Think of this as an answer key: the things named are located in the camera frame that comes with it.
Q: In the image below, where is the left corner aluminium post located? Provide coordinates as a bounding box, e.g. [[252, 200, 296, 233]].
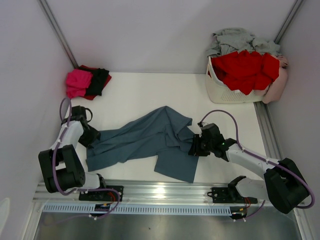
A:
[[37, 0, 79, 69]]

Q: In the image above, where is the right corner aluminium post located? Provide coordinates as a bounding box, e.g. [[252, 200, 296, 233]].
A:
[[273, 0, 306, 45]]

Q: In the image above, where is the aluminium mounting rail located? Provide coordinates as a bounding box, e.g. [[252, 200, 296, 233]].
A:
[[33, 181, 306, 207]]

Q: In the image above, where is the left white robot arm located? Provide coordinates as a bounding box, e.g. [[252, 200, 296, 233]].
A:
[[38, 105, 108, 201]]

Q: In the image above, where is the white slotted cable duct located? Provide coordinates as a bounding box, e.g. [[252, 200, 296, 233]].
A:
[[42, 203, 232, 216]]

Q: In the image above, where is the grey t-shirt in basket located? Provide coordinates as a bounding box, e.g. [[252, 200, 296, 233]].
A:
[[206, 27, 281, 57]]

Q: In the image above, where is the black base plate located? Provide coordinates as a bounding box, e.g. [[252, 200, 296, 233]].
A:
[[78, 185, 124, 202], [207, 187, 258, 204]]

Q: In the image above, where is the light pink garment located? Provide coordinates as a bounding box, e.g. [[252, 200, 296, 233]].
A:
[[262, 55, 289, 104]]

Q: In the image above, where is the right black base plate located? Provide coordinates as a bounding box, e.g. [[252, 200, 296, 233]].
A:
[[207, 187, 258, 204]]

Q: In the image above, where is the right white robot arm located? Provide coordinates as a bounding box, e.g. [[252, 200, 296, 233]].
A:
[[189, 122, 311, 214]]

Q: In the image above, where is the right side aluminium rail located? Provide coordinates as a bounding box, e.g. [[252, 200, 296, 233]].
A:
[[253, 101, 284, 160]]

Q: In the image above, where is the red t-shirt in basket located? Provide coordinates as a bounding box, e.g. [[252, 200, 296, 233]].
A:
[[211, 50, 280, 95]]

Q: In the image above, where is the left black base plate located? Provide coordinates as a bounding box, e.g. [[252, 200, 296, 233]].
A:
[[78, 185, 124, 202]]

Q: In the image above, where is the blue-grey t-shirt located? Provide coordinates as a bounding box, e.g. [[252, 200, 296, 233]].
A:
[[86, 106, 199, 183]]

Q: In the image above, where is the folded black t-shirt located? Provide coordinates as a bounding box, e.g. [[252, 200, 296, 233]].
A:
[[85, 68, 109, 96]]

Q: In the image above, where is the white laundry basket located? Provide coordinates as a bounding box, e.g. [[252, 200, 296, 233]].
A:
[[205, 56, 263, 104]]

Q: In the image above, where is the corner aluminium post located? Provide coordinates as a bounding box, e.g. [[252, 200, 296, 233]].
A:
[[37, 0, 79, 69], [273, 0, 306, 45]]

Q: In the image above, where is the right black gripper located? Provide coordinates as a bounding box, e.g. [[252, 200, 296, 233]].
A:
[[188, 133, 214, 157]]

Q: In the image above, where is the folded pink t-shirt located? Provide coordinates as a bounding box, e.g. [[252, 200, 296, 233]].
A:
[[65, 69, 93, 99]]

